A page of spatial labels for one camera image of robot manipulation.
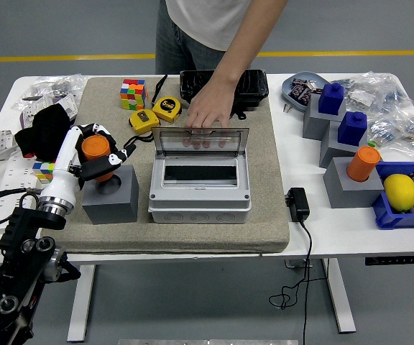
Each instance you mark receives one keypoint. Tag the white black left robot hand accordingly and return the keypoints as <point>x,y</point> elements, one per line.
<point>61,172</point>

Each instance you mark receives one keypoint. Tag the person's left hand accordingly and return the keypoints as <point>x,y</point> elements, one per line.
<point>210,108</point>

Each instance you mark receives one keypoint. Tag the orange cylinder battery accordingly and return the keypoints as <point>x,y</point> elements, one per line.
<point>95,149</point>
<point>363,163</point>

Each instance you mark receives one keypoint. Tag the grey box with clear lid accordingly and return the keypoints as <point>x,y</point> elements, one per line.
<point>200,205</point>

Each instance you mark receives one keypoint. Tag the person's left forearm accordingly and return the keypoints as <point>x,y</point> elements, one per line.
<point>243,46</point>

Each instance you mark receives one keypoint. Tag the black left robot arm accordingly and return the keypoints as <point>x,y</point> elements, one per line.
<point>16,258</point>

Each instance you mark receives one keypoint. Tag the small colourful puzzle cube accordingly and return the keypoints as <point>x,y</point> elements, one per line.
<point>43,171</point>

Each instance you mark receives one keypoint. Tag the black cloth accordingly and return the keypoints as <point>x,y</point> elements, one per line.
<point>45,133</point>

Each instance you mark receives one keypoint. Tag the yellow tape measure black label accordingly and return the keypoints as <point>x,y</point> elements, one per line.
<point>166,108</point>

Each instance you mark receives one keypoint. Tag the white power strip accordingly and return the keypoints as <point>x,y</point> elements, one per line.
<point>13,176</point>

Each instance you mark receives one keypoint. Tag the black plastic tray device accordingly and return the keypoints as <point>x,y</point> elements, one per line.
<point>255,86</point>

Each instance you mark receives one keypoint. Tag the grey block with round hole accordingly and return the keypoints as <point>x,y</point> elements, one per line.
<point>110,210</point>

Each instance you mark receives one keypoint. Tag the white purple package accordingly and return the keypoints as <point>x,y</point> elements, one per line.
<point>27,115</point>

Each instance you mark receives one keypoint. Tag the small metal clip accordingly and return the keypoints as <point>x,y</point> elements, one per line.
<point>288,108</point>

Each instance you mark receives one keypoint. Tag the blue-grey dish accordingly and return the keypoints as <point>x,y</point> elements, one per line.
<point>286,90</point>

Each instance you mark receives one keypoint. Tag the black table control panel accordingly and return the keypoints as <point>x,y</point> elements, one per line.
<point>394,260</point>

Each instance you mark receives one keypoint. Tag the large colourful puzzle cube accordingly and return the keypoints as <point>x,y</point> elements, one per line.
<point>133,94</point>

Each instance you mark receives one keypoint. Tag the person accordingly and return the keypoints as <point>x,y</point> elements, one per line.
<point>200,21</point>

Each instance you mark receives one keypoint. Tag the clear plastic parts bag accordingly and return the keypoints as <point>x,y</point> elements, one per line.
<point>59,84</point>

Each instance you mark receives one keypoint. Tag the brown wrapped candy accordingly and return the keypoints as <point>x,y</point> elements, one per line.
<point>300,96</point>
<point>299,83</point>

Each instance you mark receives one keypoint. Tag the white table leg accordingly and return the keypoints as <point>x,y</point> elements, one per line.
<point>340,298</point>
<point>81,305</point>

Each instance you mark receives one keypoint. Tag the grey block holder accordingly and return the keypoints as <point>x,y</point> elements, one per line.
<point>313,124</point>
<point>331,151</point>
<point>347,194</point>

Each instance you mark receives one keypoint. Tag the blue plastic bin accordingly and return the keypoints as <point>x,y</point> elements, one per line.
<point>397,219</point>

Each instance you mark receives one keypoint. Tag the blue block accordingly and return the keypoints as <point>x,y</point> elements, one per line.
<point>352,129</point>
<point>331,98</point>

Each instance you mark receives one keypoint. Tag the black power adapter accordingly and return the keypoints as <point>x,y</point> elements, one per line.
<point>298,205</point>

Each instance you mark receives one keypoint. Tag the grey-brown mat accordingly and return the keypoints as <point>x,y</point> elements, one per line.
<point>192,242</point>

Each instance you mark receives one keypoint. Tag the yellow lemon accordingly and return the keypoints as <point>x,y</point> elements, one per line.
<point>401,192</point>

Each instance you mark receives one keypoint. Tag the clear bag of small parts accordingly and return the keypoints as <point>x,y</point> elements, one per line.
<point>408,133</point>
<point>372,90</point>

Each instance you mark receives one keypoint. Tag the small green piece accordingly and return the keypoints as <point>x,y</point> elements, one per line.
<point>372,143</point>

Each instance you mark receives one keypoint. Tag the metal table bracket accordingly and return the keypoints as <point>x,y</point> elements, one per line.
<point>295,264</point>

